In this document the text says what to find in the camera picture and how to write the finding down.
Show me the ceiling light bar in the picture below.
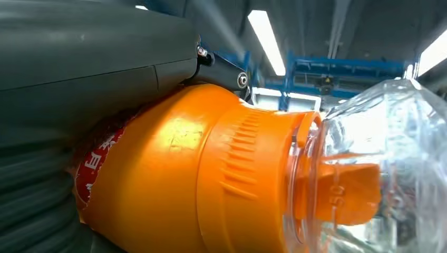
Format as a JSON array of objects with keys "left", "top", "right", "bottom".
[
  {"left": 415, "top": 30, "right": 447, "bottom": 78},
  {"left": 247, "top": 9, "right": 287, "bottom": 77}
]

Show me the blue metal rack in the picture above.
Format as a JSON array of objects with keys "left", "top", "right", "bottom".
[{"left": 213, "top": 50, "right": 407, "bottom": 112}]

